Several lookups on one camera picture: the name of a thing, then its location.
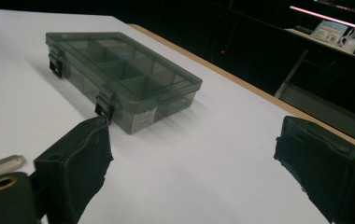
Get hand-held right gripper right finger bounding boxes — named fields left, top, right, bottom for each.
left=273, top=115, right=355, bottom=224

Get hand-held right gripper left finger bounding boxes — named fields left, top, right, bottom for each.
left=34, top=115, right=114, bottom=224

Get grey transparent compartment box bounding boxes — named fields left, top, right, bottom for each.
left=45, top=31, right=204, bottom=135

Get white metal stand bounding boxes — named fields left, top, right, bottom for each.
left=274, top=48, right=310, bottom=99

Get white table cover sheet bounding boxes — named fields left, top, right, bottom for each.
left=0, top=7, right=355, bottom=224

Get dark shelf with items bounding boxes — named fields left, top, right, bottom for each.
left=284, top=27, right=355, bottom=65

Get white printed card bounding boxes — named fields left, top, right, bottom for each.
left=310, top=20, right=348, bottom=45

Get pink light strip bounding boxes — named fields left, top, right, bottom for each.
left=289, top=5, right=355, bottom=35

